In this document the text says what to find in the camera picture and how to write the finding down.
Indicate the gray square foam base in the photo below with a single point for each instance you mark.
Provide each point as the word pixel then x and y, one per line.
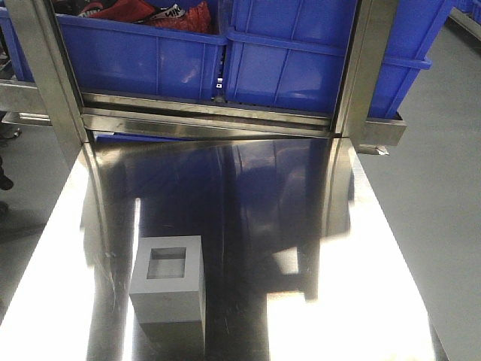
pixel 167 284

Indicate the red packaged items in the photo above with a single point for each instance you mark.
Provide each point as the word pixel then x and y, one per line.
pixel 195 19

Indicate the blue bin with red items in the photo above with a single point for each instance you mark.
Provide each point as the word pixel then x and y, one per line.
pixel 135 58

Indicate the stainless steel shelf frame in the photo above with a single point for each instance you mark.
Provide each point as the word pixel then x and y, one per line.
pixel 54 98

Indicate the blue plastic bin right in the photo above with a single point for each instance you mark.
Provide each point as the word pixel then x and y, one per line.
pixel 290 54

